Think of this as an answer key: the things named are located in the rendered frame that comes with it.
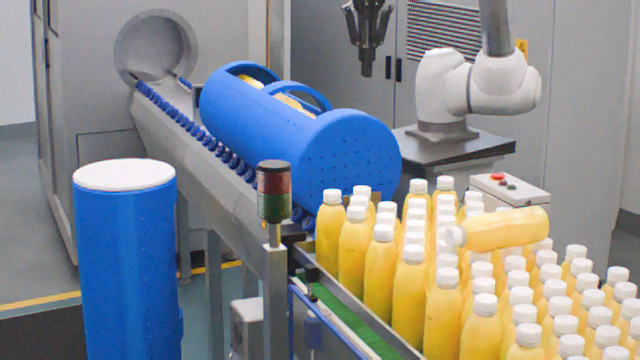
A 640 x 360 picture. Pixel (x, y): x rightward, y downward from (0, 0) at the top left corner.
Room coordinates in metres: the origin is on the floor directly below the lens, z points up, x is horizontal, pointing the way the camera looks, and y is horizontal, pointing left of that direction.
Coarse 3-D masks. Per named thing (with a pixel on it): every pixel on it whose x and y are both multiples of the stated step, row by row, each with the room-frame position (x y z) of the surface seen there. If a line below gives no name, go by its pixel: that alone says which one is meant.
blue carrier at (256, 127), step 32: (256, 64) 2.91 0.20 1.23; (224, 96) 2.69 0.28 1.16; (256, 96) 2.51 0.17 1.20; (320, 96) 2.55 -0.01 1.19; (224, 128) 2.63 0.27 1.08; (256, 128) 2.38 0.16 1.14; (288, 128) 2.22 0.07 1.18; (320, 128) 2.11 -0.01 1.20; (352, 128) 2.15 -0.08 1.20; (384, 128) 2.18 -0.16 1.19; (256, 160) 2.38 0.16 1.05; (288, 160) 2.15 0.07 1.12; (320, 160) 2.11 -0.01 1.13; (352, 160) 2.14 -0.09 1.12; (384, 160) 2.18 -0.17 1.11; (320, 192) 2.11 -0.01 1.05; (352, 192) 2.14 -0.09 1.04; (384, 192) 2.18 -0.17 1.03
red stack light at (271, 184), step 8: (256, 176) 1.59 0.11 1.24; (264, 176) 1.57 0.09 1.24; (272, 176) 1.57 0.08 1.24; (280, 176) 1.57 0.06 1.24; (288, 176) 1.58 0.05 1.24; (256, 184) 1.60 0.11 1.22; (264, 184) 1.57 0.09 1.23; (272, 184) 1.57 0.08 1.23; (280, 184) 1.57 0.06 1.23; (288, 184) 1.58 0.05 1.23; (264, 192) 1.57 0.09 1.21; (272, 192) 1.57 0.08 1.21; (280, 192) 1.57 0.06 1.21; (288, 192) 1.59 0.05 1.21
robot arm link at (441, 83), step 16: (432, 64) 2.74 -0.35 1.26; (448, 64) 2.72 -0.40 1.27; (464, 64) 2.75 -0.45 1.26; (416, 80) 2.79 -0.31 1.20; (432, 80) 2.73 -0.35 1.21; (448, 80) 2.71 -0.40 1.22; (464, 80) 2.70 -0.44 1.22; (416, 96) 2.78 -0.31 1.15; (432, 96) 2.73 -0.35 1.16; (448, 96) 2.71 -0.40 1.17; (464, 96) 2.69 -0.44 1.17; (432, 112) 2.73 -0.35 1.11; (448, 112) 2.72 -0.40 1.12; (464, 112) 2.72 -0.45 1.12
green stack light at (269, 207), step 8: (256, 192) 1.60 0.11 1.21; (264, 200) 1.57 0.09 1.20; (272, 200) 1.57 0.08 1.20; (280, 200) 1.57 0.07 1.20; (288, 200) 1.58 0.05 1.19; (264, 208) 1.57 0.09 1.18; (272, 208) 1.57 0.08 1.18; (280, 208) 1.57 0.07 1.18; (288, 208) 1.58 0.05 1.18; (264, 216) 1.57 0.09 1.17; (272, 216) 1.57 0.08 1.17; (280, 216) 1.57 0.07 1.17; (288, 216) 1.58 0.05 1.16
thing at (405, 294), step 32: (384, 256) 1.67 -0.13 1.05; (384, 288) 1.67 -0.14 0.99; (416, 288) 1.55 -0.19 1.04; (448, 288) 1.45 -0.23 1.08; (544, 288) 1.46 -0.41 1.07; (576, 288) 1.43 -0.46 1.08; (608, 288) 1.46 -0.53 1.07; (384, 320) 1.67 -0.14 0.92; (416, 320) 1.55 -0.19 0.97; (448, 320) 1.43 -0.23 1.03; (480, 320) 1.33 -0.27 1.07; (512, 320) 1.31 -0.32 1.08; (544, 320) 1.34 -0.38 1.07; (448, 352) 1.43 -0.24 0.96; (480, 352) 1.32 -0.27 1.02; (512, 352) 1.23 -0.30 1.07; (544, 352) 1.23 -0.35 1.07
